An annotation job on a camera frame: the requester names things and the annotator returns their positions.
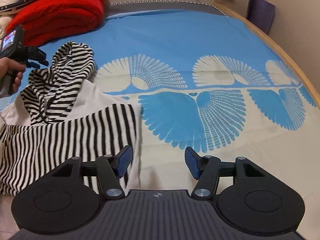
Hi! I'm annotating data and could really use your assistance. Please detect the black white striped garment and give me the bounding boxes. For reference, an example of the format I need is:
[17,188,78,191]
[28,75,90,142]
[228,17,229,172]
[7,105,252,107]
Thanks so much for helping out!
[1,42,141,196]

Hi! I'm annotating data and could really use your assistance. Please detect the blue patterned bed sheet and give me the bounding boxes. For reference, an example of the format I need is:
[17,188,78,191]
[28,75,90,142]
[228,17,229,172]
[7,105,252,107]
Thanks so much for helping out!
[0,9,320,205]

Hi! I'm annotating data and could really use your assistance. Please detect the purple bag by wall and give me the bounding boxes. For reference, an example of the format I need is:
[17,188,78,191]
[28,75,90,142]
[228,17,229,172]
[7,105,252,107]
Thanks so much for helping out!
[246,0,276,35]

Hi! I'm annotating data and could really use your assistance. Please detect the person's left hand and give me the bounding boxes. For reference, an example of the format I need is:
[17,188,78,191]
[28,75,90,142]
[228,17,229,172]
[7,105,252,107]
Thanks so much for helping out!
[0,57,26,94]

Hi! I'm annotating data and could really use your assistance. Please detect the grey mattress edge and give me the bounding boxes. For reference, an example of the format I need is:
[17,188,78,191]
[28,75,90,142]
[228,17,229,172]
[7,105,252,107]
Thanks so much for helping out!
[104,0,227,18]

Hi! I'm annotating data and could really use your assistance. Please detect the wooden bed frame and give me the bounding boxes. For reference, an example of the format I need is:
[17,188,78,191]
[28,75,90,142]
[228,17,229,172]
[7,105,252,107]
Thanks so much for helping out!
[214,3,319,108]

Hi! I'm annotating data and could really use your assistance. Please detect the red folded blanket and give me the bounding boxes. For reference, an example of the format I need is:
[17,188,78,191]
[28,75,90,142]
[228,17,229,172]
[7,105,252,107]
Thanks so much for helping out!
[6,0,105,47]

